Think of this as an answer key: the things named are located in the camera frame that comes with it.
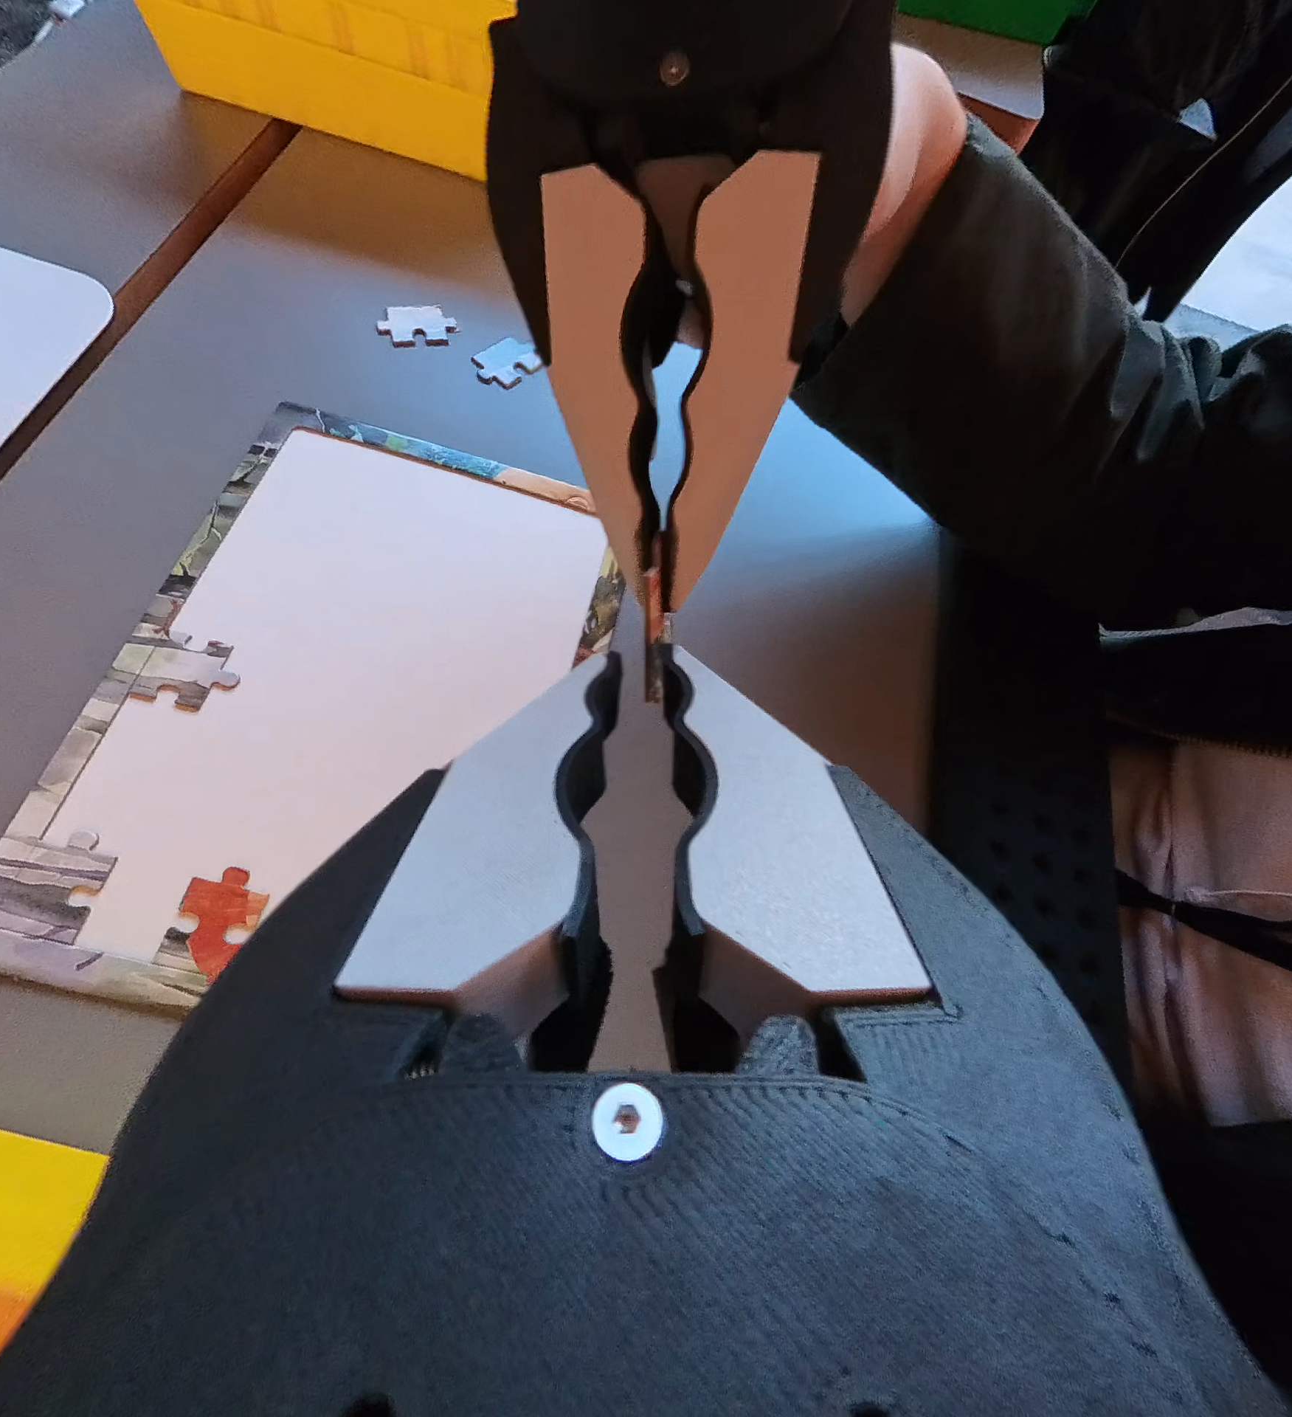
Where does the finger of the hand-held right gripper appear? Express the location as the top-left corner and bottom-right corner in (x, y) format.
(657, 149), (825, 617)
(541, 161), (671, 605)

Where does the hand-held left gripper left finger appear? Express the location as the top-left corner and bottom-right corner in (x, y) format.
(334, 654), (626, 1036)

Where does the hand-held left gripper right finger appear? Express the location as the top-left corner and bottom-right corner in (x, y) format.
(669, 645), (934, 1041)

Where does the red curved puzzle piece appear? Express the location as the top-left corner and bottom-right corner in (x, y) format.
(175, 867), (272, 981)

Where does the red dark puzzle piece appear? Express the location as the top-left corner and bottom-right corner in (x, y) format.
(647, 532), (678, 704)

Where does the puzzle frame board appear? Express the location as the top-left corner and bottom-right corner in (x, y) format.
(0, 402), (630, 1014)

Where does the yellow plastic bin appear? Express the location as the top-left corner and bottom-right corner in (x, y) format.
(135, 0), (520, 180)
(0, 1112), (111, 1417)

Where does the person's right forearm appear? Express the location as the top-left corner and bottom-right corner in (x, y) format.
(796, 116), (1292, 633)

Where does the grey desk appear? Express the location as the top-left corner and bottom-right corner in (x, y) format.
(895, 17), (1046, 151)
(0, 0), (298, 550)
(0, 127), (947, 1152)

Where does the person's right hand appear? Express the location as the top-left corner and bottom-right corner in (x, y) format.
(840, 45), (971, 328)

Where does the black mesh office chair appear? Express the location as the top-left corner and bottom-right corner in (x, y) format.
(934, 532), (1135, 1065)

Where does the green plastic bin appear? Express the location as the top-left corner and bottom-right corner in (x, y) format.
(895, 0), (1096, 46)

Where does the grey brown puzzle piece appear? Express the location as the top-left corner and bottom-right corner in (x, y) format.
(132, 631), (240, 712)

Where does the grey striped puzzle piece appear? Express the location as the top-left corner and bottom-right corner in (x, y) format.
(0, 831), (118, 942)

